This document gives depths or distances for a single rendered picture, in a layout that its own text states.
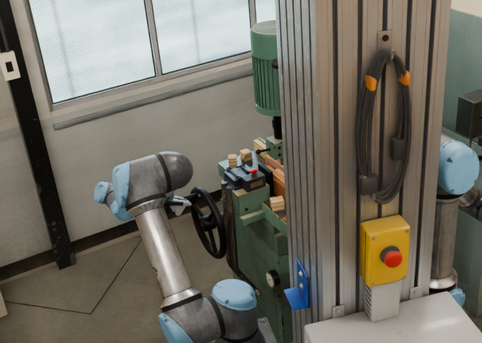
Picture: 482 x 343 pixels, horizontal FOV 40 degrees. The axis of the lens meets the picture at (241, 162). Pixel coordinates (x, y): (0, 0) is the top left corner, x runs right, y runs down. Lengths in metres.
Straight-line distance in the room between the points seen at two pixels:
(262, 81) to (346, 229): 1.11
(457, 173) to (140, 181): 0.82
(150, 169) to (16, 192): 1.88
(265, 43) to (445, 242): 0.94
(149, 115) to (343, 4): 2.64
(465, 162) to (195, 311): 0.78
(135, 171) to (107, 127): 1.81
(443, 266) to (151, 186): 0.80
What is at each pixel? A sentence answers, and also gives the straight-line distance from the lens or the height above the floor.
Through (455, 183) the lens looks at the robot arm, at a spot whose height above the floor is 1.39.
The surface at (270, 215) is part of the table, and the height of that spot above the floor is 0.88.
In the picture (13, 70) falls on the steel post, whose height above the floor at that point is 1.18.
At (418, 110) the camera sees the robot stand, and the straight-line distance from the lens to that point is 1.27.
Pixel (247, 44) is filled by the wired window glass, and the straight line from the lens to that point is 3.92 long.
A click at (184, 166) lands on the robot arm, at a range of 1.87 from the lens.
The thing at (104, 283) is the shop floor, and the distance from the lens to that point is 3.67.
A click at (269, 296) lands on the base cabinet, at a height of 0.46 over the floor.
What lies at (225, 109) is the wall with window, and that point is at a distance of 3.89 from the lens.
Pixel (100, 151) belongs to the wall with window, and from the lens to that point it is 3.66.
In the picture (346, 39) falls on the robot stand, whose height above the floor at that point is 1.85.
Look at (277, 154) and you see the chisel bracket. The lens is 2.50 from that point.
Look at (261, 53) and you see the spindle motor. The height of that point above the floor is 1.44.
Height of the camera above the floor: 2.22
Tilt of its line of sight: 29 degrees down
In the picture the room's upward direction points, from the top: 5 degrees counter-clockwise
